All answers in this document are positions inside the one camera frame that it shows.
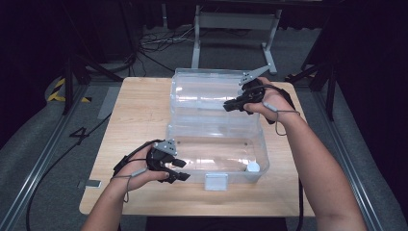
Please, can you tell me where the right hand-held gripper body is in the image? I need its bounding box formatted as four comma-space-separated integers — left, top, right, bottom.
238, 64, 272, 104

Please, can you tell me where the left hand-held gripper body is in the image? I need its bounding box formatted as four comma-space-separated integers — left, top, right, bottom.
145, 138, 178, 173

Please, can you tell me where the clear plastic storage box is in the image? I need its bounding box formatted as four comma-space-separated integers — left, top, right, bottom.
166, 67, 270, 193

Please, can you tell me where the small white bottle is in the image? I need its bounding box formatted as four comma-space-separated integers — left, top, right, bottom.
244, 161, 261, 174

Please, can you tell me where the person's right hand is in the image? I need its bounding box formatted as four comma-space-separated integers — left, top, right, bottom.
243, 76, 300, 125

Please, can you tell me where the person's left hand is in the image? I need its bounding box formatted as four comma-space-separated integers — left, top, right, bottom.
112, 158, 170, 193

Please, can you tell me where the person's dark clothing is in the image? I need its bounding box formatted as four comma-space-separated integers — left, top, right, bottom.
145, 216, 288, 231

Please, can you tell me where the black tripod stand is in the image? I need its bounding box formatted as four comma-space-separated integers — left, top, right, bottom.
62, 53, 125, 116
284, 57, 339, 121

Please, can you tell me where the yellow black hazard tape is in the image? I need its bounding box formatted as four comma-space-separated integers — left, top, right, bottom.
46, 77, 92, 104

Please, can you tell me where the grey wrist lanyard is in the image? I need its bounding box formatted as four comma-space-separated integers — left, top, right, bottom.
262, 100, 302, 137
110, 167, 150, 204

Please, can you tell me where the white metal desk frame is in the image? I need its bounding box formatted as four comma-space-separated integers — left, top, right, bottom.
191, 4, 284, 77

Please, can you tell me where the grey table side bracket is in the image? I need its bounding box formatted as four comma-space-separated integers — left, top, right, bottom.
76, 179, 103, 190

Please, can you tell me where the bundle of floor cables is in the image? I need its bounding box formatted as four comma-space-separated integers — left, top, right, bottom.
137, 24, 197, 80

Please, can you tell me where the long black floor cable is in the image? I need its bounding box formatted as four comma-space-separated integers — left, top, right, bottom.
25, 112, 114, 231

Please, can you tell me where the aluminium floor rail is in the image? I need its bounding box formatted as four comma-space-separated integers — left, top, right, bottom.
312, 92, 385, 231
0, 84, 89, 231

